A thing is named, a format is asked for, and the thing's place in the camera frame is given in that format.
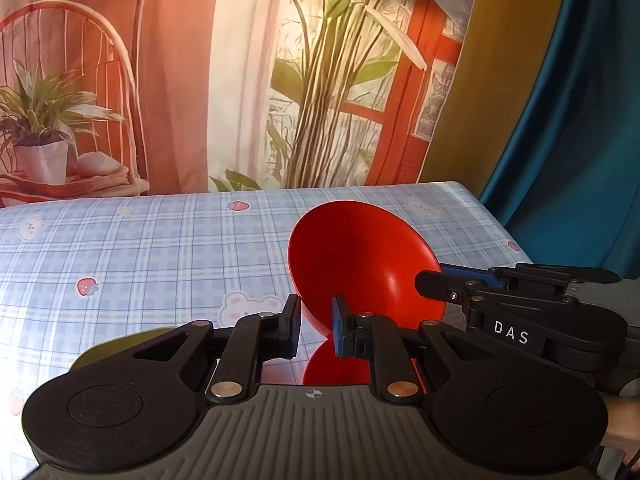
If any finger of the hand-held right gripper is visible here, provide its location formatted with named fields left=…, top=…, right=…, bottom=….
left=415, top=270, right=577, bottom=312
left=442, top=263, right=622, bottom=296

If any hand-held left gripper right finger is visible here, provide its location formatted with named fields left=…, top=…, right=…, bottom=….
left=331, top=294, right=496, bottom=405

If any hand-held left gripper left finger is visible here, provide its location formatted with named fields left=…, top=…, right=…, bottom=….
left=95, top=294, right=302, bottom=404

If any red round bowl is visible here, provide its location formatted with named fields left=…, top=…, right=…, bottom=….
left=288, top=200, right=448, bottom=339

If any person's right forearm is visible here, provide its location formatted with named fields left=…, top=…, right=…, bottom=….
left=599, top=394, right=640, bottom=443

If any red round plate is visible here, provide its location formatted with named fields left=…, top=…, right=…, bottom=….
left=302, top=337, right=427, bottom=392

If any blue plaid tablecloth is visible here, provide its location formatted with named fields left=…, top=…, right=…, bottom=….
left=0, top=180, right=537, bottom=480

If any green square plate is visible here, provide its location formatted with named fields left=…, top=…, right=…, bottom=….
left=67, top=327, right=176, bottom=373

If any blue curtain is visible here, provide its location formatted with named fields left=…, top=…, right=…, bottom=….
left=477, top=0, right=640, bottom=282

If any yellow curtain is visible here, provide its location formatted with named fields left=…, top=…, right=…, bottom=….
left=417, top=0, right=572, bottom=202

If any printed room backdrop cloth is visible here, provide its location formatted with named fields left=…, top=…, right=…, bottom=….
left=0, top=0, right=489, bottom=209

